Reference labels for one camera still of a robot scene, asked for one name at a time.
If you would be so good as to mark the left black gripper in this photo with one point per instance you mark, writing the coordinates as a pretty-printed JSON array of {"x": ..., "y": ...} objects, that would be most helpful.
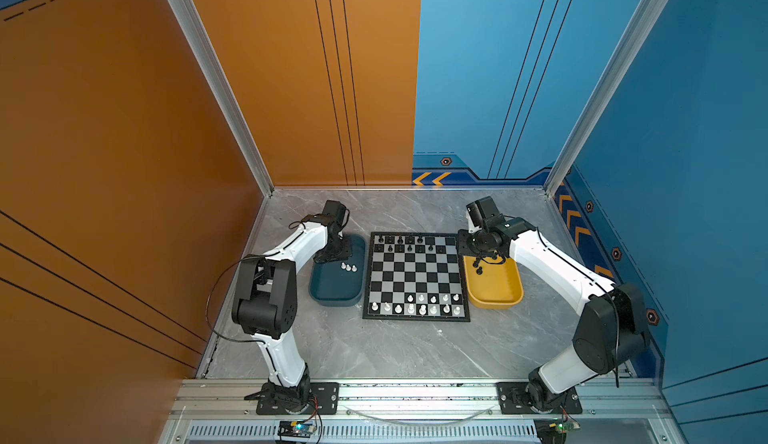
[{"x": 346, "y": 253}]

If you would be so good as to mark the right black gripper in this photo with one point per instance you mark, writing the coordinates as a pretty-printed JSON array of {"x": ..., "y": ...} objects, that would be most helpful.
[{"x": 461, "y": 245}]

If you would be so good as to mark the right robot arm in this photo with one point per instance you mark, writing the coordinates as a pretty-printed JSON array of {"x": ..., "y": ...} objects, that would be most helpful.
[{"x": 612, "y": 327}]

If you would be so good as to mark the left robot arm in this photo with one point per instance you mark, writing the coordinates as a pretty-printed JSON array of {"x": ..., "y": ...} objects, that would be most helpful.
[{"x": 265, "y": 302}]

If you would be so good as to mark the left green circuit board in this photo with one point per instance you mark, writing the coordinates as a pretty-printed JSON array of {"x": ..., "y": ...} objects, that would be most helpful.
[{"x": 300, "y": 431}]

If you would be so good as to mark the green circuit board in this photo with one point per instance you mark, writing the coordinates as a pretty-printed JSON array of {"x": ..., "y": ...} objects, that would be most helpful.
[
  {"x": 555, "y": 432},
  {"x": 300, "y": 431}
]

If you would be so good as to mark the right green circuit board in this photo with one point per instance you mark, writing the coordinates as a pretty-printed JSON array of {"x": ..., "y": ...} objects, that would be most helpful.
[{"x": 555, "y": 432}]

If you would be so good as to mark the teal plastic tray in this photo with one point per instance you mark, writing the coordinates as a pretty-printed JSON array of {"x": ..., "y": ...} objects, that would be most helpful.
[{"x": 340, "y": 283}]

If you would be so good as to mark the yellow plastic tray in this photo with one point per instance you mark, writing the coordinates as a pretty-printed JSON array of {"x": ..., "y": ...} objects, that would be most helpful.
[{"x": 493, "y": 285}]

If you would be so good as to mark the black white chessboard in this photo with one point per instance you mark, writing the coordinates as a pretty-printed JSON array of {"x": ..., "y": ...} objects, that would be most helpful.
[{"x": 415, "y": 277}]

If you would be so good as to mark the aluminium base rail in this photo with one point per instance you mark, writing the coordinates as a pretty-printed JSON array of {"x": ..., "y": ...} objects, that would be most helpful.
[{"x": 450, "y": 410}]

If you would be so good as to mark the aluminium corner post left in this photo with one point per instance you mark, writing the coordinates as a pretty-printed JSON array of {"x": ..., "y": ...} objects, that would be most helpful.
[{"x": 197, "y": 38}]

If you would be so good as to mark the aluminium corner post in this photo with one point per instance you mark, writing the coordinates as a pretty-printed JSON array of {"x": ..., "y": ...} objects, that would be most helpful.
[
  {"x": 632, "y": 40},
  {"x": 197, "y": 38}
]

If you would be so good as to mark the aluminium corner post right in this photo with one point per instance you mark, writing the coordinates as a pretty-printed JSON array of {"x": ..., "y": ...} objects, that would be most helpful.
[{"x": 632, "y": 40}]

